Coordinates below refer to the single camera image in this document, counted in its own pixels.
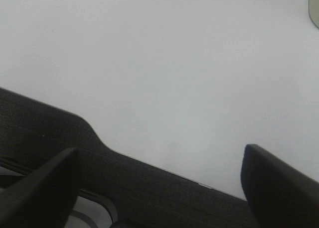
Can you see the beige plastic storage bin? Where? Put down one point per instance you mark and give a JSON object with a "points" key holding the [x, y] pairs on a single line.
{"points": [[313, 8]]}

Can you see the black textured table edge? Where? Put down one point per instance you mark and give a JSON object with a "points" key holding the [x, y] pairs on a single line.
{"points": [[32, 132]]}

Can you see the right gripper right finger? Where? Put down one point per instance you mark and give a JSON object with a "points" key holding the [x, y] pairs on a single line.
{"points": [[278, 195]]}

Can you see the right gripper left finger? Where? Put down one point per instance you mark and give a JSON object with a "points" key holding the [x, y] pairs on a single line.
{"points": [[45, 197]]}

